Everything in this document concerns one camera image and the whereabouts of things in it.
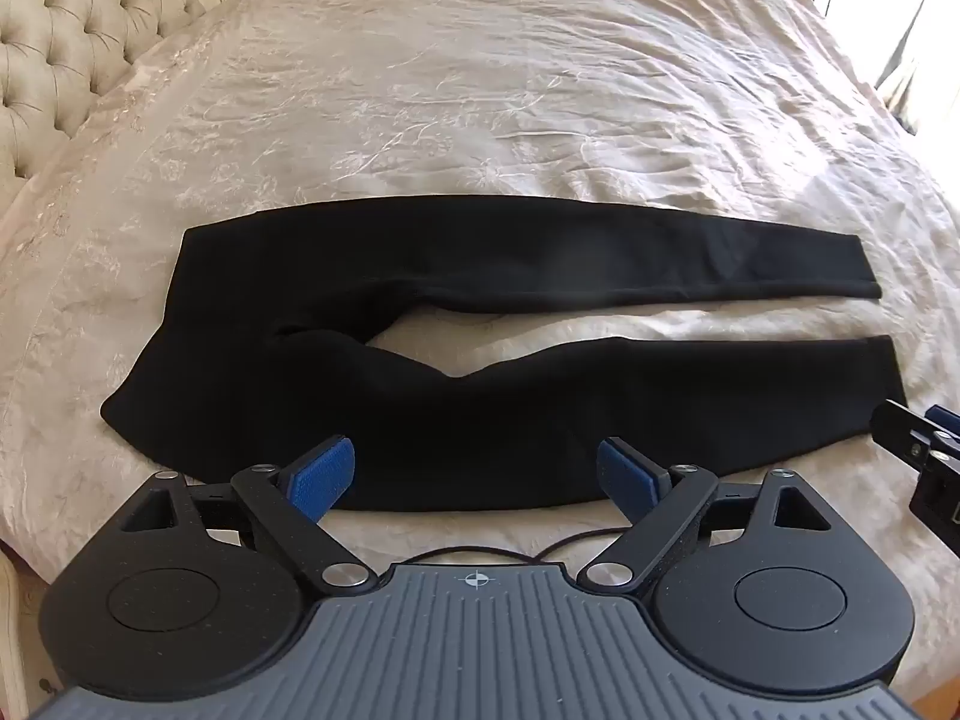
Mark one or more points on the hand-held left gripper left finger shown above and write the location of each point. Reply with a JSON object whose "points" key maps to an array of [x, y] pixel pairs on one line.
{"points": [[324, 477]]}

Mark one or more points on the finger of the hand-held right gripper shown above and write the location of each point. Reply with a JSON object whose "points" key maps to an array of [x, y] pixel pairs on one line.
{"points": [[900, 431], [945, 420]]}

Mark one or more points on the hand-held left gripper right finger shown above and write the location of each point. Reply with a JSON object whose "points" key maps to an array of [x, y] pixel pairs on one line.
{"points": [[626, 474]]}

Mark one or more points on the black pants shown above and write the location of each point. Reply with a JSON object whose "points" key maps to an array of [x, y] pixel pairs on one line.
{"points": [[315, 315]]}

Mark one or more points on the sheer white curtain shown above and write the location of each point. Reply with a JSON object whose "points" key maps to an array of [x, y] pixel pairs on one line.
{"points": [[919, 45]]}

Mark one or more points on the cream embroidered bedspread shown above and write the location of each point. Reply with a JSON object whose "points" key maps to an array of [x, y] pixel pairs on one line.
{"points": [[525, 90]]}

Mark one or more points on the beige tufted headboard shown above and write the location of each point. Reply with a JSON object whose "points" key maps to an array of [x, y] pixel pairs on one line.
{"points": [[67, 22]]}

